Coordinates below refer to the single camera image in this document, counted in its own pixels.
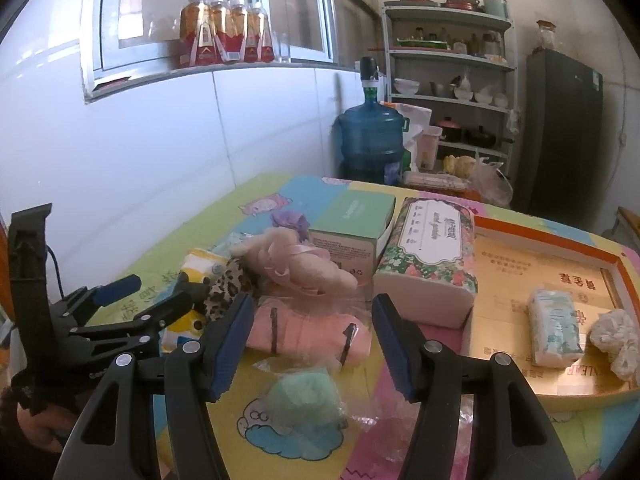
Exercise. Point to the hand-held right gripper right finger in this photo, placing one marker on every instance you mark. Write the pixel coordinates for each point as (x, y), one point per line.
(392, 345)

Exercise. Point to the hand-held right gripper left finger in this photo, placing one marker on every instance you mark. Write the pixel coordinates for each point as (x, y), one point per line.
(235, 345)

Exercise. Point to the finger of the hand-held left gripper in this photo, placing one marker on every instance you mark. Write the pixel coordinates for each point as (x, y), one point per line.
(170, 310)
(120, 286)

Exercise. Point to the leopard print cloth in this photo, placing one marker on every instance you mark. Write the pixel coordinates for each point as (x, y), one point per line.
(227, 285)

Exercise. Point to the pink towel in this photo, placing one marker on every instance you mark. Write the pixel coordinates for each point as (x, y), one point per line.
(300, 330)

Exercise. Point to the green sponge ball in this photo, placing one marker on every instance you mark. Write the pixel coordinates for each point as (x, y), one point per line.
(305, 397)

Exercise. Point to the beige plush toy pink ribbon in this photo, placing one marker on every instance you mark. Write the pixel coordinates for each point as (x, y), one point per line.
(300, 265)

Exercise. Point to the orange rimmed shallow box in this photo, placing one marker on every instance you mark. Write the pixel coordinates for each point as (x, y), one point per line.
(505, 280)

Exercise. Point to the person's left hand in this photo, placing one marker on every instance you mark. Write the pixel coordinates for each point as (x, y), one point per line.
(42, 420)

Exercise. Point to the yellow white tissue packet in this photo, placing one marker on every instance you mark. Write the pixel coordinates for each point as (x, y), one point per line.
(200, 262)

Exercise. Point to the floral tissue pack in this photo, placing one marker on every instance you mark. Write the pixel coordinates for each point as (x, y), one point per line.
(430, 260)

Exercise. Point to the colourful printed table mat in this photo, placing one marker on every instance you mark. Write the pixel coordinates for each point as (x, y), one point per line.
(300, 450)

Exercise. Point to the green cardboard box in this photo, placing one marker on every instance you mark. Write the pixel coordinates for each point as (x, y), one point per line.
(350, 220)

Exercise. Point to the purple fabric flower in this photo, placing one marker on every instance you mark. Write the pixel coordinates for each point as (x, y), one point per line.
(292, 222)

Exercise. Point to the small white tissue packet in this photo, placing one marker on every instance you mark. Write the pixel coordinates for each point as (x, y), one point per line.
(557, 327)

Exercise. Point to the clear food box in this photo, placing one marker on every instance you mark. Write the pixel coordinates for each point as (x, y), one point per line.
(435, 181)

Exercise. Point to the clear plastic bag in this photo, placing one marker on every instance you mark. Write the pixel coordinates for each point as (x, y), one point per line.
(495, 182)

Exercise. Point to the pink plastic bin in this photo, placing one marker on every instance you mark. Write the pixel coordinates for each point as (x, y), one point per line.
(430, 150)

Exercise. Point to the blue water jug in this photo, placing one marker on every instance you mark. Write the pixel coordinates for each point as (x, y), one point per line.
(370, 135)

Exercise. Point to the red lidded clay pot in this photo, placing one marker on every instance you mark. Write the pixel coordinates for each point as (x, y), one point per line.
(447, 129)

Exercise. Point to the white fluffy cloth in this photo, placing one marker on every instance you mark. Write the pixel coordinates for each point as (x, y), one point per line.
(617, 342)

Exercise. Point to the black cooking pot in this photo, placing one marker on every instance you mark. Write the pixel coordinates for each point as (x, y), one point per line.
(481, 137)

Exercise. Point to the white printed sack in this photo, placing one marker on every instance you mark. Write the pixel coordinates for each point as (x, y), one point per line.
(412, 120)

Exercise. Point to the white bowl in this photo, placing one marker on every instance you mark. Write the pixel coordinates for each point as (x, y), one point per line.
(406, 86)

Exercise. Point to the wooden side table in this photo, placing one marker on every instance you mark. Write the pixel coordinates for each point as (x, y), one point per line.
(629, 225)

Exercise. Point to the dark grey fridge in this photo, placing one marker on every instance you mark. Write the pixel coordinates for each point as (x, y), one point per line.
(560, 135)

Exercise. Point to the shrink-wrapped drink bottle pack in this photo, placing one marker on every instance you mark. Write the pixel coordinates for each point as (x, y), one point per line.
(225, 35)

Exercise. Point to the black water pump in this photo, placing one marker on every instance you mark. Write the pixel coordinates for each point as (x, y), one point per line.
(370, 72)

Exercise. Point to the sliding glass window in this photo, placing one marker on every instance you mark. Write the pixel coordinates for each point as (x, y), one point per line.
(150, 10)

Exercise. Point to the clear drinking glass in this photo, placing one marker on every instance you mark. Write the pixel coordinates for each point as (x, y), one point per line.
(283, 49)

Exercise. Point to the white metal shelf rack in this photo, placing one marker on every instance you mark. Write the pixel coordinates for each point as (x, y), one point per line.
(450, 57)

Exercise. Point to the green tray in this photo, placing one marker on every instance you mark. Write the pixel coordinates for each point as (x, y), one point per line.
(422, 44)

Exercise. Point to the glass jar with lid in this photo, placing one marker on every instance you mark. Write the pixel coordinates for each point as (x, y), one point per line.
(545, 37)

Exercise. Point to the red cooking pot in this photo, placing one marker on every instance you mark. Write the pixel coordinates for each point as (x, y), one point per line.
(462, 2)

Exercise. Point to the mint green canister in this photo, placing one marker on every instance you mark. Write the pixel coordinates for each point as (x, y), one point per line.
(496, 5)

